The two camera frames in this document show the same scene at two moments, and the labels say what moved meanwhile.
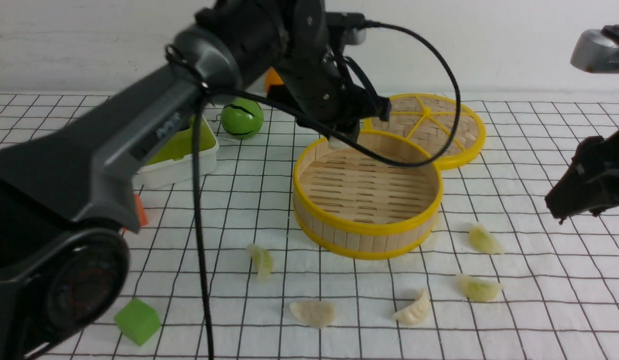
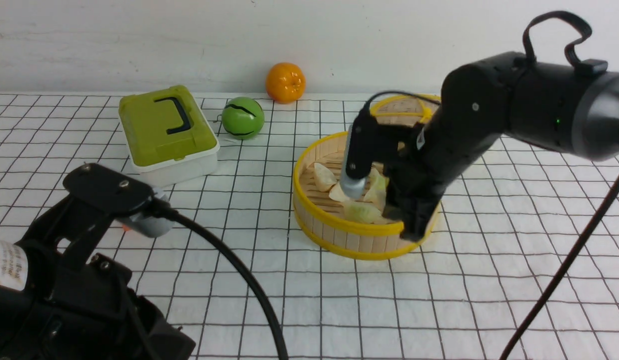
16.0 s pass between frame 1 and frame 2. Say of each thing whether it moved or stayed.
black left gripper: moved
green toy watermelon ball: stayed
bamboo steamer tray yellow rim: stayed
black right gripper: moved
